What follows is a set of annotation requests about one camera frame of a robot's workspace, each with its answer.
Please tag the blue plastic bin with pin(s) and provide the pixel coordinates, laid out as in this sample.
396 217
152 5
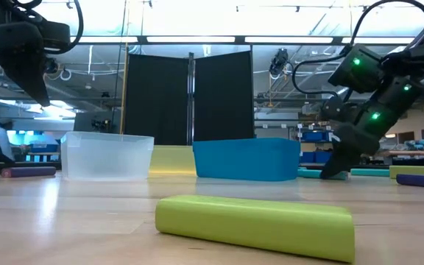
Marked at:
245 160

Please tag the black table frame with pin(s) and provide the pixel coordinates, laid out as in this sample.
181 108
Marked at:
17 164

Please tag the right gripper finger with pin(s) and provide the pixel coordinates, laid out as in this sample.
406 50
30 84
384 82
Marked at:
355 141

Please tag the yellow plastic bin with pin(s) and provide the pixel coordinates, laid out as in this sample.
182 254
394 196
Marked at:
173 160

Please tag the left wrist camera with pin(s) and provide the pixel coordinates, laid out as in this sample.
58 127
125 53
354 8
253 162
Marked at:
55 35

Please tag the ceiling light strip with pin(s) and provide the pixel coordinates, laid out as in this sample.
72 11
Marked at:
190 39
105 39
377 39
289 39

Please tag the green block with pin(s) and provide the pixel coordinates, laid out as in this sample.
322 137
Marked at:
416 173
252 224

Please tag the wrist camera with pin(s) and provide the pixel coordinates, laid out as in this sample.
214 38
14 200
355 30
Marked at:
352 70
55 35

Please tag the person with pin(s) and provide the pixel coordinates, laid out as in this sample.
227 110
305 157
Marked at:
3 141

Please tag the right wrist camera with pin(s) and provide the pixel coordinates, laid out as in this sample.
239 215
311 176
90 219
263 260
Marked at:
352 70

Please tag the yellow vertical pole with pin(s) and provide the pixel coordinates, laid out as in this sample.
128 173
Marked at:
123 92

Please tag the teal block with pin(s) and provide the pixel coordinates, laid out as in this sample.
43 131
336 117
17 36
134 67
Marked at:
309 173
370 172

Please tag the clear plastic bin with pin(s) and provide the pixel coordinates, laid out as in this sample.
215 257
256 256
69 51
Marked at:
105 158

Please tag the wooden workbench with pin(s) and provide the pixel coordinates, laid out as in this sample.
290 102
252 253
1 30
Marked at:
410 152

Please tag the black folding partition screen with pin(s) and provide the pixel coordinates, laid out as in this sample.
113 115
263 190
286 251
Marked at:
160 110

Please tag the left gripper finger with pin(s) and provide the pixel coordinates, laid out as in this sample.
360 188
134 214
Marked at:
20 55

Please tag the shelf with blue bins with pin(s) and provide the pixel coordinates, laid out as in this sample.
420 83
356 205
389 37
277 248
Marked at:
313 137

